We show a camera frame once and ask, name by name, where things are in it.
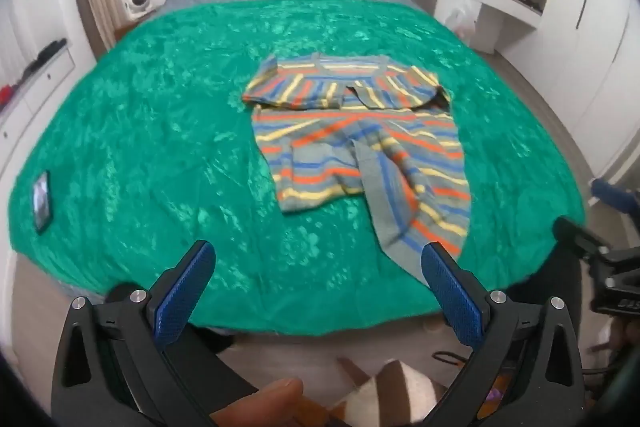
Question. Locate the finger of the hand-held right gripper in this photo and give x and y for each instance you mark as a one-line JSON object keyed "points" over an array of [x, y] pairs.
{"points": [[575, 232], [612, 196]]}

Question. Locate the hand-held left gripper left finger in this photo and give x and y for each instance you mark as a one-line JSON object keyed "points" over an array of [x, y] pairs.
{"points": [[182, 292]]}

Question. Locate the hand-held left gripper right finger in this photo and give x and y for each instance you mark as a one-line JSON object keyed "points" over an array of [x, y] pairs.
{"points": [[452, 292]]}

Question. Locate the striped knit sweater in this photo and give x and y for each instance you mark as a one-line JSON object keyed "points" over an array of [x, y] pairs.
{"points": [[325, 142]]}

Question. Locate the dark clothes pile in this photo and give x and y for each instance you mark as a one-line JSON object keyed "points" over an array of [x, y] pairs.
{"points": [[47, 54]]}

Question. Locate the person's left hand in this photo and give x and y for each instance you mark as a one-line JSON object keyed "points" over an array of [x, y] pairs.
{"points": [[265, 399]]}

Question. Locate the brown and white cloth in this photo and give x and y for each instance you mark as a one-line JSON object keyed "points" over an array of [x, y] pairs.
{"points": [[400, 392]]}

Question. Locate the green floral blanket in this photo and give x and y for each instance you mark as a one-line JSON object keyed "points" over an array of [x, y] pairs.
{"points": [[150, 132]]}

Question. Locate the white wardrobe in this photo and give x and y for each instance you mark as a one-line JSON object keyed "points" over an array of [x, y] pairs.
{"points": [[590, 32]]}

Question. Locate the black smartphone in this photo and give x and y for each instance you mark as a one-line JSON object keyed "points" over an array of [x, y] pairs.
{"points": [[41, 202]]}

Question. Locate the white desk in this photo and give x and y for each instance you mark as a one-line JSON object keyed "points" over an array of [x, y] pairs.
{"points": [[487, 2]]}

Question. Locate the clear plastic bag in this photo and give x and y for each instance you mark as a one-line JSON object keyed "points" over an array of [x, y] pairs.
{"points": [[461, 19]]}

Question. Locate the white drawer cabinet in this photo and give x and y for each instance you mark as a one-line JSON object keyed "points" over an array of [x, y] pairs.
{"points": [[35, 92]]}

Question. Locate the red cloth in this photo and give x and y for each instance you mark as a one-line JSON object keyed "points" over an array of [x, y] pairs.
{"points": [[5, 94]]}

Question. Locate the white security camera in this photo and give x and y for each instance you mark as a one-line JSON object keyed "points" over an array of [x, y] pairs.
{"points": [[136, 0]]}

